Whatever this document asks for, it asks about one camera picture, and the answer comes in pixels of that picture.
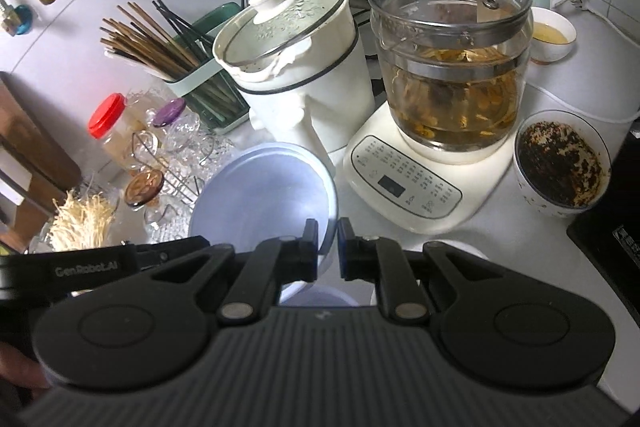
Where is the light blue bowl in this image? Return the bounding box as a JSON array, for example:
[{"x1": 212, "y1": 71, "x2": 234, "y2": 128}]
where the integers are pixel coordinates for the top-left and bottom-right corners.
[
  {"x1": 188, "y1": 141, "x2": 341, "y2": 303},
  {"x1": 280, "y1": 284, "x2": 359, "y2": 308}
]

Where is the white ceramic bowl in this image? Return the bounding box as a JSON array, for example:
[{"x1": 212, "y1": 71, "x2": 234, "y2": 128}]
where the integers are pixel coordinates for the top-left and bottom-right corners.
[{"x1": 405, "y1": 239, "x2": 489, "y2": 261}]

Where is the person left hand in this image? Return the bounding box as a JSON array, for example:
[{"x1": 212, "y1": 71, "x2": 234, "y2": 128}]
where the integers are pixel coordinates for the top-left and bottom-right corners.
[{"x1": 0, "y1": 343, "x2": 50, "y2": 390}]

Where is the bowl with enoki and onion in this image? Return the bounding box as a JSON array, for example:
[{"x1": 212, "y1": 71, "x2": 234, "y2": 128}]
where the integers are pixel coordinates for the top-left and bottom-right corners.
[{"x1": 26, "y1": 190, "x2": 119, "y2": 255}]

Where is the wooden cutting board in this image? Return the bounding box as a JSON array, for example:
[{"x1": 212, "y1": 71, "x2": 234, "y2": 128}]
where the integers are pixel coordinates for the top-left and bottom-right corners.
[{"x1": 1, "y1": 74, "x2": 81, "y2": 251}]

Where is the red lid glass jar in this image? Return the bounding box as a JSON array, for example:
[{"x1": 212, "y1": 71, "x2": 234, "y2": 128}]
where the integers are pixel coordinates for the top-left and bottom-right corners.
[{"x1": 87, "y1": 93, "x2": 145, "y2": 171}]

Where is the bowl with dark spices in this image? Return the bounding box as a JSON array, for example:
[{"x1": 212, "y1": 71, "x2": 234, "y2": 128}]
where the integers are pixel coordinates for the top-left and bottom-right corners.
[{"x1": 513, "y1": 109, "x2": 612, "y2": 218}]

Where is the white electric cooker pot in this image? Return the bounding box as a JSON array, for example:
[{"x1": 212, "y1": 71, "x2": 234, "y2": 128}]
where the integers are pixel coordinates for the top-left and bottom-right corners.
[{"x1": 213, "y1": 0, "x2": 374, "y2": 154}]

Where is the green chopstick holder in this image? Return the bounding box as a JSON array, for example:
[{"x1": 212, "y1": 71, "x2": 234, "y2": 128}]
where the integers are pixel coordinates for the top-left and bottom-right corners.
[{"x1": 101, "y1": 0, "x2": 248, "y2": 132}]

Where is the glass health kettle with base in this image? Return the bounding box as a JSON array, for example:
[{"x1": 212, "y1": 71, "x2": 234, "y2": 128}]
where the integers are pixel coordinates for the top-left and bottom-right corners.
[{"x1": 343, "y1": 0, "x2": 533, "y2": 235}]

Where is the small bowl with yellow liquid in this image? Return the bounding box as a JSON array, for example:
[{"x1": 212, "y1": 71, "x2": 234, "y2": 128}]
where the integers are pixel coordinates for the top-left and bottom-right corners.
[{"x1": 530, "y1": 6, "x2": 577, "y2": 64}]

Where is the wire glass cup rack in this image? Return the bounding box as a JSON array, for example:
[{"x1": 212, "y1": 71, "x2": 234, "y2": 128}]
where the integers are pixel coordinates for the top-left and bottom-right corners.
[{"x1": 122, "y1": 98, "x2": 236, "y2": 243}]

